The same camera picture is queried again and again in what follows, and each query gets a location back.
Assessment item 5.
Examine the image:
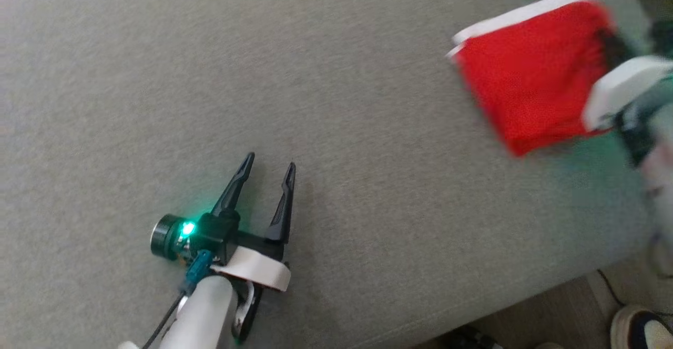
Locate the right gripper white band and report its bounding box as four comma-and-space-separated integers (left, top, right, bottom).
581, 27, 673, 167

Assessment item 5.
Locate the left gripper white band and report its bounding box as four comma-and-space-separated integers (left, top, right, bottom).
150, 152, 297, 345

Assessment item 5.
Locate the red basketball jersey white trim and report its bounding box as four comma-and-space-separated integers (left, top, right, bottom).
447, 0, 618, 158

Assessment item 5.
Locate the large grey sofa seat cushion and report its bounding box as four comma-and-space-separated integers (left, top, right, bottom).
0, 0, 658, 349

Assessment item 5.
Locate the white and dark shoe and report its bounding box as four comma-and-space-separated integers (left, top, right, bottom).
610, 305, 673, 349

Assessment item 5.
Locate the black cable with blue connector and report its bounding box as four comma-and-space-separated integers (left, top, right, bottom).
142, 251, 214, 349

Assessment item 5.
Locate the thin black floor cable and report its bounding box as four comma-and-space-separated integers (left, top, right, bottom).
597, 269, 673, 319

